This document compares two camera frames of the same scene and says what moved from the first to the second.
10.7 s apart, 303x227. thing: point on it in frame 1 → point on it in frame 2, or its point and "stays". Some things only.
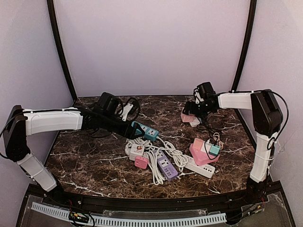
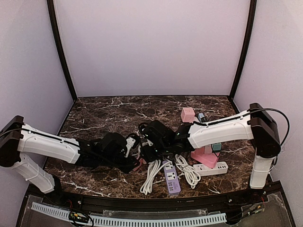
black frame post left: x=50 y=6 stays
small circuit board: x=75 y=216 stays
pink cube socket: x=187 y=118 stays
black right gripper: x=190 y=109 → x=147 y=154
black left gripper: x=128 y=130 → x=129 y=163
